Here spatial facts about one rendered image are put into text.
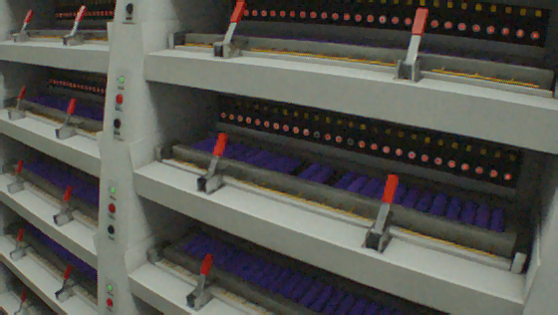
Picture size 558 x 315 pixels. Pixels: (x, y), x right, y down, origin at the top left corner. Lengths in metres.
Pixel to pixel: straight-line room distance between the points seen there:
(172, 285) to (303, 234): 0.31
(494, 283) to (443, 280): 0.06
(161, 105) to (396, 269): 0.48
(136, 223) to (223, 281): 0.19
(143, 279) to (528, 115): 0.65
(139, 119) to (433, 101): 0.47
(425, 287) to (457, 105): 0.21
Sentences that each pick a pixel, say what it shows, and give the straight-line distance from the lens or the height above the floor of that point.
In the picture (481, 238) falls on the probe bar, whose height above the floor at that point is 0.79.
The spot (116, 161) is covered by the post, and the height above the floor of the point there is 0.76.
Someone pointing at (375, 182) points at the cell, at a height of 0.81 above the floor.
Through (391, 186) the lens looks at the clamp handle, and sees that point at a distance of 0.49.
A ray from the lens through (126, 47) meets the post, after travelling 0.73.
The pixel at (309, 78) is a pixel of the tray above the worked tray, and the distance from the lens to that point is 0.49.
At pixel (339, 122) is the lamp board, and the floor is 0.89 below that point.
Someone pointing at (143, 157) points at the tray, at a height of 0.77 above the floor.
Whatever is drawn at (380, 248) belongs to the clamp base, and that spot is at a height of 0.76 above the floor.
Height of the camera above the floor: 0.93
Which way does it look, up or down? 10 degrees down
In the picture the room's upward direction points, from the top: 8 degrees clockwise
